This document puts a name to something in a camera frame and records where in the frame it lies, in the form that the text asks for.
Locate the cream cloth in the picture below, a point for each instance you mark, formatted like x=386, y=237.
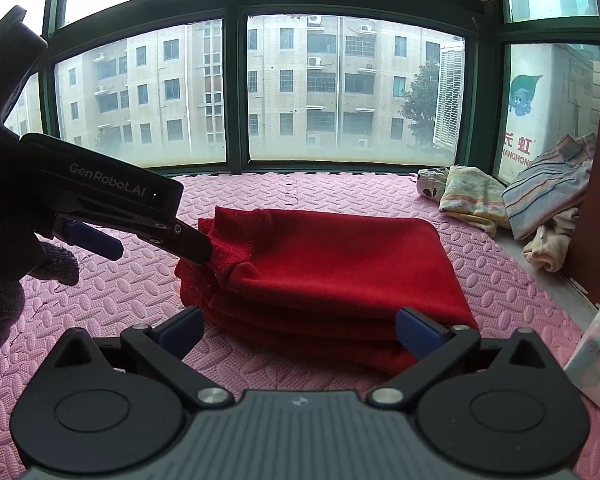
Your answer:
x=547, y=250

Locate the yellow patterned cloth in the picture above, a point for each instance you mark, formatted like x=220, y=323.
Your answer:
x=472, y=195

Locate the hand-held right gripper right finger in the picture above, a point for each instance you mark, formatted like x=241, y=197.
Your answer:
x=417, y=332

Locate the tissue pack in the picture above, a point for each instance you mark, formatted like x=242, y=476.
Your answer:
x=597, y=355

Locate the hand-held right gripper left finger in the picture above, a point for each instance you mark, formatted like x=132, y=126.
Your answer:
x=182, y=332

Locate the person's left hand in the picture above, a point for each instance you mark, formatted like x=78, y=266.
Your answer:
x=0, y=285

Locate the pink foam floor mat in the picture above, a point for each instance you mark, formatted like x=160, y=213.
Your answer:
x=130, y=290

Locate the white louvered air conditioner unit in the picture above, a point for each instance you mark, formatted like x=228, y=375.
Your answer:
x=450, y=95

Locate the striped shirt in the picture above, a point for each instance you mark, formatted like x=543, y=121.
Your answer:
x=545, y=185

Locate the red fleece jacket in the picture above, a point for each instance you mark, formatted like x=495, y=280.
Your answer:
x=330, y=260

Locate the white box with cartoon print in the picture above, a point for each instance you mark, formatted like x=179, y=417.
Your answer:
x=545, y=125

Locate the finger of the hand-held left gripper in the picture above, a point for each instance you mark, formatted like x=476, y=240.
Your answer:
x=95, y=240
x=190, y=245

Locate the green window frame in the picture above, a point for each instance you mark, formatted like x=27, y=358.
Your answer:
x=232, y=85

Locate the small white patterned cloth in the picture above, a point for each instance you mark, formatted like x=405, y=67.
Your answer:
x=430, y=185

